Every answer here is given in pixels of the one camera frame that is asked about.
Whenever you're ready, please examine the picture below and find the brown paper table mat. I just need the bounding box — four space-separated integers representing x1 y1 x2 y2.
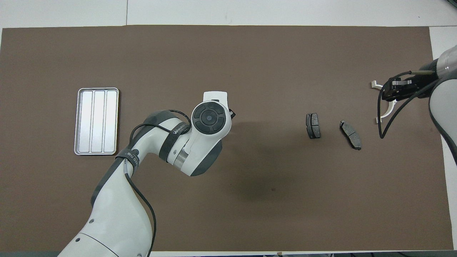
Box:
0 25 454 252

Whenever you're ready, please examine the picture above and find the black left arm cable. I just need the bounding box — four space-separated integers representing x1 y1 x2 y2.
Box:
123 109 193 257

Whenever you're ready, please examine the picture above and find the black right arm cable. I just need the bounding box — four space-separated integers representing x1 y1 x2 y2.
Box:
377 70 441 140

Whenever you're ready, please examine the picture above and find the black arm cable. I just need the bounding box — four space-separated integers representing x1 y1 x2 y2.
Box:
377 70 441 140
123 109 193 257

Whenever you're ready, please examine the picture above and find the silver ribbed metal tray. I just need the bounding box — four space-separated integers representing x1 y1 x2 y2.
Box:
74 87 120 156

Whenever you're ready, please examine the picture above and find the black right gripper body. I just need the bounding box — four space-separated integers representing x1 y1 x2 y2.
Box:
411 60 440 99

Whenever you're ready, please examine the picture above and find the short dark grey brake pad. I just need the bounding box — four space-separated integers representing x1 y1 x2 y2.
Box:
306 113 321 140

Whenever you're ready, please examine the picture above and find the long dark grey brake pad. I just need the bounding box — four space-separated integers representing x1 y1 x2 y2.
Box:
339 120 362 151

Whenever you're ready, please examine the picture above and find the white half ring clamp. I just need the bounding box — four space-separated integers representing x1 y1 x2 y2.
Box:
371 80 398 125

